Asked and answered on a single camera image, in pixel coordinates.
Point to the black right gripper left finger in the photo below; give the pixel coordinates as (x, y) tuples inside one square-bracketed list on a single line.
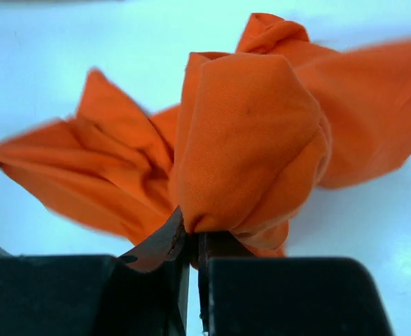
[(143, 292)]

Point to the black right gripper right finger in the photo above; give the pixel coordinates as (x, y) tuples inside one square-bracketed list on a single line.
[(241, 294)]

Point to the orange t-shirt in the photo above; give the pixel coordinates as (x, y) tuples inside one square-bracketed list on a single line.
[(255, 131)]

